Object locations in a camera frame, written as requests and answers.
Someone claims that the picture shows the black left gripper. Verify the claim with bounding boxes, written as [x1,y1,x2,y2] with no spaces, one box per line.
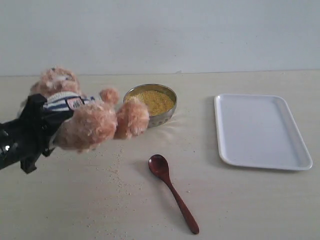
[19,93,73,174]

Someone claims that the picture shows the teddy bear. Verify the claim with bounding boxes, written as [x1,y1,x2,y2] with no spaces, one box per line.
[29,66,150,152]

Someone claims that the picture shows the dark red wooden spoon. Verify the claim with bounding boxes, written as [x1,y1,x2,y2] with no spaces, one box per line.
[148,154,200,235]

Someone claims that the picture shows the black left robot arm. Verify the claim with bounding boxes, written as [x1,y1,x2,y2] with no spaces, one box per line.
[0,93,73,174]

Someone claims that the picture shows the steel bowl of yellow grain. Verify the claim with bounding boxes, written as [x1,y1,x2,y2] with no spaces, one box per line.
[123,83,178,128]

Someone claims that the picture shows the white rectangular plastic tray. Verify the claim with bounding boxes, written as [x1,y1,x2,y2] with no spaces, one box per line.
[214,93,313,171]

